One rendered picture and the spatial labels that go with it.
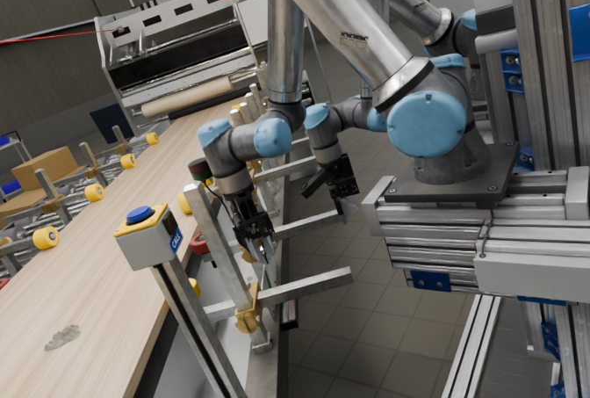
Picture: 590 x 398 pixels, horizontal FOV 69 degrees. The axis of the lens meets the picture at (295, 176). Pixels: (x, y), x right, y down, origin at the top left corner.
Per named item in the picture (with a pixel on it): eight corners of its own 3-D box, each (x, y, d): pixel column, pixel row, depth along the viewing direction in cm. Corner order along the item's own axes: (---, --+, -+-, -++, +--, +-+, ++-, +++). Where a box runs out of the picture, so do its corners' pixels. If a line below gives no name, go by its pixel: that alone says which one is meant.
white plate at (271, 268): (277, 266, 141) (267, 241, 138) (275, 319, 117) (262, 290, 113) (276, 266, 141) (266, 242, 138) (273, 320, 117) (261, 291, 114)
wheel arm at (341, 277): (353, 278, 108) (348, 264, 107) (356, 285, 105) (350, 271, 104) (194, 322, 113) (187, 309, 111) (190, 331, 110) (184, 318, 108)
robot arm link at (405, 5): (476, 64, 127) (330, -37, 102) (440, 66, 140) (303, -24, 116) (492, 26, 127) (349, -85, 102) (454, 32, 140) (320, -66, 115)
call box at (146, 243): (186, 241, 72) (167, 200, 69) (176, 264, 66) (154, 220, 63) (148, 252, 73) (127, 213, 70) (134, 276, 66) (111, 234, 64)
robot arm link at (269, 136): (291, 104, 89) (248, 115, 94) (269, 124, 80) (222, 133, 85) (303, 140, 92) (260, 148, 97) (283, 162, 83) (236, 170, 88)
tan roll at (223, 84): (291, 68, 369) (286, 54, 365) (291, 70, 358) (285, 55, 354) (139, 120, 384) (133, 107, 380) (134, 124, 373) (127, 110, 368)
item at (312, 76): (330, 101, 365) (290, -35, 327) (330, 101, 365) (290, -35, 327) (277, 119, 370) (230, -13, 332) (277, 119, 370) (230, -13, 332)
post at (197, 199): (272, 343, 111) (199, 177, 94) (271, 352, 107) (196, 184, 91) (259, 346, 111) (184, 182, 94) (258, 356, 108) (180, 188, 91)
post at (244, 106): (282, 196, 205) (247, 100, 188) (282, 199, 202) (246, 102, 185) (275, 198, 205) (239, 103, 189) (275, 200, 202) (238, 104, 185)
